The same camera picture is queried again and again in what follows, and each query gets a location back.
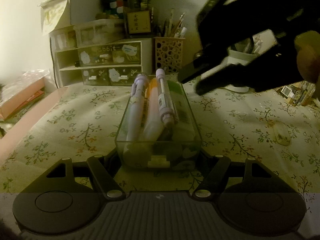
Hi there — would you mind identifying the framed calligraphy sign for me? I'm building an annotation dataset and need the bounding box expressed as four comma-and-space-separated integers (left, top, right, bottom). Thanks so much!
124, 9, 152, 38

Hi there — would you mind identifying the clear oval bookmark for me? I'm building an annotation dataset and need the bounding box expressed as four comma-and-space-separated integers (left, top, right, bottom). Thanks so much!
272, 121, 291, 146

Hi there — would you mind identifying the white rabbit drawer organizer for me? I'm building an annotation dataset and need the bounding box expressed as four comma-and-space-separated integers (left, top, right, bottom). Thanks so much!
52, 38, 153, 87

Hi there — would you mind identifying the pink box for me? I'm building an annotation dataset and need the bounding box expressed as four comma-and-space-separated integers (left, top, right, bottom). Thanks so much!
1, 73, 45, 119

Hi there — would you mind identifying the cat illustrated book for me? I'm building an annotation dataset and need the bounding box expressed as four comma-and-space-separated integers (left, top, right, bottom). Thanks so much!
280, 81, 316, 106

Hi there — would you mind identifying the white flower pen holder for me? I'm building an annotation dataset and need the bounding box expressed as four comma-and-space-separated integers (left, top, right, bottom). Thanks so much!
224, 47, 258, 94

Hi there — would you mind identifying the person right hand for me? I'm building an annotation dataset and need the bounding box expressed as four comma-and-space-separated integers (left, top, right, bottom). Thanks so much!
295, 31, 319, 84

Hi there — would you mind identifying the orange cap highlighter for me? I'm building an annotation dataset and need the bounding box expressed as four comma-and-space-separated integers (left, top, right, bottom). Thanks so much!
141, 78, 164, 141

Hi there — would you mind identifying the purple clear mechanical pencil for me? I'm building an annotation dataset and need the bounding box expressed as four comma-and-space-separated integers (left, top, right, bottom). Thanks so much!
156, 69, 175, 129

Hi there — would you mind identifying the clear acrylic drawer box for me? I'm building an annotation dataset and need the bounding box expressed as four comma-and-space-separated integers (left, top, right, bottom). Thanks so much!
115, 76, 201, 170

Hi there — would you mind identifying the purple bunny pen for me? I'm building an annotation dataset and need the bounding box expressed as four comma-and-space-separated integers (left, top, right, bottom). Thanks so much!
127, 74, 149, 141

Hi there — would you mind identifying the floral tablecloth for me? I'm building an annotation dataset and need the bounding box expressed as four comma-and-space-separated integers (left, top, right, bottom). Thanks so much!
1, 82, 319, 238

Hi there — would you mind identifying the white storage box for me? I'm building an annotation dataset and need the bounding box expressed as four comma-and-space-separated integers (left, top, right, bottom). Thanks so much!
39, 0, 102, 36

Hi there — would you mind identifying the pink perforated pen cup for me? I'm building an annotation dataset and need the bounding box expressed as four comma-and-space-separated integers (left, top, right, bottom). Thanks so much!
154, 37, 185, 74

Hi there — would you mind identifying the clear small drawer unit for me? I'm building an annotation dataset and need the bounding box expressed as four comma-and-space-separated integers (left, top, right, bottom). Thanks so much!
74, 19, 124, 48

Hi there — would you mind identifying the green cap highlighter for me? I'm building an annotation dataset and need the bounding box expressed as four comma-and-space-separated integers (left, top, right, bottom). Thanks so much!
168, 80, 193, 130

